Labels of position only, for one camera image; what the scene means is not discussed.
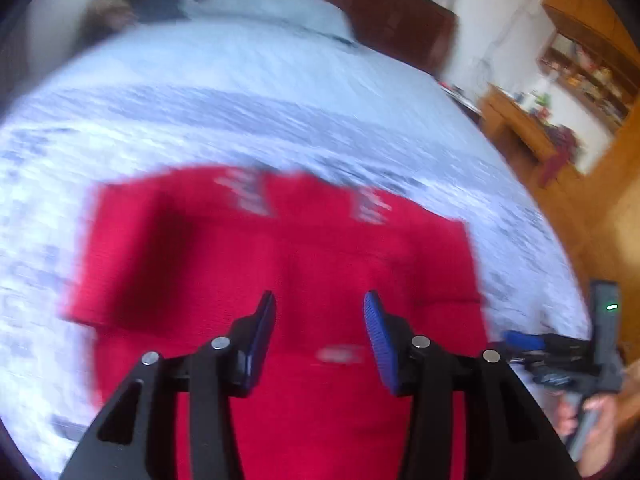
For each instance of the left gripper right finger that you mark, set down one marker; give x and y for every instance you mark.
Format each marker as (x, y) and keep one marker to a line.
(471, 412)

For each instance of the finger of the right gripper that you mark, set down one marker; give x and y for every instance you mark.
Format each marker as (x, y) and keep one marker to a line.
(522, 342)

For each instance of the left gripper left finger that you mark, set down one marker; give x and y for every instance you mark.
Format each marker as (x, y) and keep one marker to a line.
(133, 436)

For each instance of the red knit sweater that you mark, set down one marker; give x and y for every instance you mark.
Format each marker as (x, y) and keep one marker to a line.
(173, 259)

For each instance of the right hand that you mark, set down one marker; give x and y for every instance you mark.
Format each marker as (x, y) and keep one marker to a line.
(612, 447)

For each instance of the red cloth on cabinet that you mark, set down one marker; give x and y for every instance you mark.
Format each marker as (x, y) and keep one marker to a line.
(565, 145)

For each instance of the wooden cabinet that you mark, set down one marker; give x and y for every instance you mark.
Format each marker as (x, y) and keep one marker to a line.
(590, 83)

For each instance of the grey quilted bedspread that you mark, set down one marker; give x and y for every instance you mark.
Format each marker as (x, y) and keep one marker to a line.
(238, 92)

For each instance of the light blue pillow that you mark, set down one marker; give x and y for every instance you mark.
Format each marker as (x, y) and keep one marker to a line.
(317, 16)

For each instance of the dark wooden headboard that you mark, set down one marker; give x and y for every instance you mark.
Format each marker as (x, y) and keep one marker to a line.
(419, 33)

